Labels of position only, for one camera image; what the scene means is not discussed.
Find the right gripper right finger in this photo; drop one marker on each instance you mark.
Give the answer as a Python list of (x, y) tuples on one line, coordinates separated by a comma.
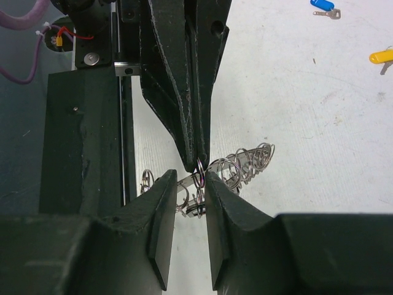
[(251, 252)]

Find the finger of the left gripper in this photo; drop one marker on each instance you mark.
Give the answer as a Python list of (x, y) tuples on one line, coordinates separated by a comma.
[(206, 36), (165, 78)]

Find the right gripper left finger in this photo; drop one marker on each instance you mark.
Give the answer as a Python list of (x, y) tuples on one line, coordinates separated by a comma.
[(128, 252)]

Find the large metal keyring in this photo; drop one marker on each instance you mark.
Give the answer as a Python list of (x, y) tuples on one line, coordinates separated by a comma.
[(235, 170)]

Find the black tag key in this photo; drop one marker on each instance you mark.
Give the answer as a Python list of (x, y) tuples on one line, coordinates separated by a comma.
[(194, 201)]

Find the blue tag key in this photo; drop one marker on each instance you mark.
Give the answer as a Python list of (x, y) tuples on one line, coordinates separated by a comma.
[(327, 9)]

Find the yellow tag key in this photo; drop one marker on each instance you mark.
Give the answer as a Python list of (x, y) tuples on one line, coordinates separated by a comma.
[(384, 57)]

